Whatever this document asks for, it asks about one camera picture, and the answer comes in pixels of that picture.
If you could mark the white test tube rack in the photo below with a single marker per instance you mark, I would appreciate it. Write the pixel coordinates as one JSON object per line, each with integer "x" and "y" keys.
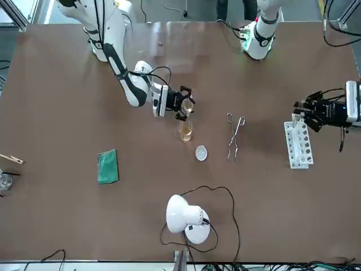
{"x": 299, "y": 146}

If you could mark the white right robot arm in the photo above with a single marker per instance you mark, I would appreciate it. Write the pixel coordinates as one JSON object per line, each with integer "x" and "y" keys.
{"x": 112, "y": 34}

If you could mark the wooden test tube clamp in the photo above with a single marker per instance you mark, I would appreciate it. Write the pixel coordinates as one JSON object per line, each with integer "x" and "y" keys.
{"x": 12, "y": 159}

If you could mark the aluminium frame post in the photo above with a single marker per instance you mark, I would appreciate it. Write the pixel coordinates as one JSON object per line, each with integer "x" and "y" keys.
{"x": 180, "y": 261}

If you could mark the metal crucible tongs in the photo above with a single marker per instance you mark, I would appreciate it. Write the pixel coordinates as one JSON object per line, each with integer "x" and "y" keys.
{"x": 233, "y": 139}

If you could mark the glass beaker with amber liquid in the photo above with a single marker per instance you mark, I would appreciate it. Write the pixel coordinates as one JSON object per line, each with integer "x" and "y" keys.
{"x": 186, "y": 134}

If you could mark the clear glass burner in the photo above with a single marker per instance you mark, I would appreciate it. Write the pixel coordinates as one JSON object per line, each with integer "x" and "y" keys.
{"x": 5, "y": 182}

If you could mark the small white dish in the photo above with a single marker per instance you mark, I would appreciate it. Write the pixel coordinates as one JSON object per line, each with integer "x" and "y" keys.
{"x": 201, "y": 153}

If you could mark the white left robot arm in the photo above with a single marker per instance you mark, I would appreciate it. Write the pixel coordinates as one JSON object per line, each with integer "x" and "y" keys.
{"x": 262, "y": 42}

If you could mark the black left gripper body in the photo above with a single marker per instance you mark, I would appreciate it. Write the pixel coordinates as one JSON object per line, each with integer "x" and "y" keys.
{"x": 331, "y": 113}

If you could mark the clear glass test tube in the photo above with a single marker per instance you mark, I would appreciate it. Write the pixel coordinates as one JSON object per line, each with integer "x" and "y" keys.
{"x": 295, "y": 120}

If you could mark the person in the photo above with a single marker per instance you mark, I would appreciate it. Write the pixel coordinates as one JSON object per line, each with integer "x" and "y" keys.
{"x": 249, "y": 9}

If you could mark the white desk lamp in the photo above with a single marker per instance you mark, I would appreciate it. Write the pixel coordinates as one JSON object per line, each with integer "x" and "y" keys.
{"x": 180, "y": 214}

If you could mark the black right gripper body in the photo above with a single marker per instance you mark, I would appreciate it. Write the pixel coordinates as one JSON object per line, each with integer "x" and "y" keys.
{"x": 175, "y": 101}

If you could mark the small clear glass beaker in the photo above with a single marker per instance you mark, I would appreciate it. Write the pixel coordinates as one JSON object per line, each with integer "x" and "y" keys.
{"x": 187, "y": 105}

